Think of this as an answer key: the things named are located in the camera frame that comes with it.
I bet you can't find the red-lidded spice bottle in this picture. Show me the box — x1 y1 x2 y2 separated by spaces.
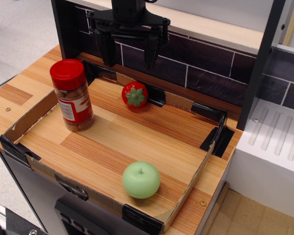
49 59 95 132

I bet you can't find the white toy sink drainboard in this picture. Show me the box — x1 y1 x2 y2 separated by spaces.
229 44 294 211

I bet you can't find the cardboard fence with black tape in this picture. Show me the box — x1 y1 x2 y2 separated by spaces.
0 60 241 235

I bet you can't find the black toy oven front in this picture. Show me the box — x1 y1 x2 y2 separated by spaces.
54 199 118 235

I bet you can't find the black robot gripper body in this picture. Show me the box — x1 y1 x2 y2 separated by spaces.
86 0 171 47

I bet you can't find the red toy tomato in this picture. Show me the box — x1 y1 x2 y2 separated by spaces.
122 82 148 108

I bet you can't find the brass screw front right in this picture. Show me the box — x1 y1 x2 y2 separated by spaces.
200 201 207 207

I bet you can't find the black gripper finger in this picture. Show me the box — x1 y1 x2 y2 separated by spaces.
95 29 116 67
144 31 162 70

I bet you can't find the black shelf frame with wood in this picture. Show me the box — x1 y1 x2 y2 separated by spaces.
51 0 285 130

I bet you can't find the green toy apple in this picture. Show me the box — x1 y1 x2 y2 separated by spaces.
122 162 161 199

